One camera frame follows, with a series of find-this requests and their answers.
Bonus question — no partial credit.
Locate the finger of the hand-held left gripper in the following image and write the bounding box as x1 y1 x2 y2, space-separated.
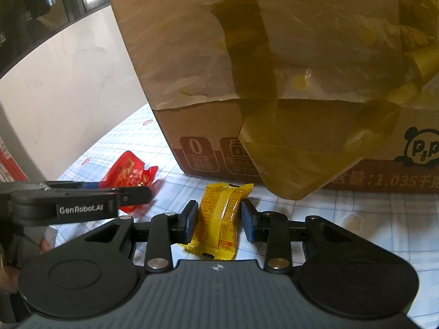
9 186 154 227
44 181 111 191

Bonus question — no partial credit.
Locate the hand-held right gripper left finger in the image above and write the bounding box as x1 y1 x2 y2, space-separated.
74 200 199 273

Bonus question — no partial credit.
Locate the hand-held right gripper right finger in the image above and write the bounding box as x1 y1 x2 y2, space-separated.
240 198 369 274

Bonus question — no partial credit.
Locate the yellow snack bar packet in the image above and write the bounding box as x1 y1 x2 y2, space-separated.
178 182 255 262

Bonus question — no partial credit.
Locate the red candy wrapper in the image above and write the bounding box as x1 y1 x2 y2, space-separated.
102 151 164 218

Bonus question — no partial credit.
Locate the person's left hand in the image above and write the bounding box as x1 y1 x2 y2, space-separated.
0 228 57 293

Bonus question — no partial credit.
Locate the white carton red label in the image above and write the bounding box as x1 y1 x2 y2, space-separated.
0 109 30 183

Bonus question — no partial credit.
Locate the checked tablecloth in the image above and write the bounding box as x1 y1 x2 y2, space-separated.
38 103 439 321

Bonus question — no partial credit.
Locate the dark framed window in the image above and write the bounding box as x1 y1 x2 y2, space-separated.
0 0 119 79

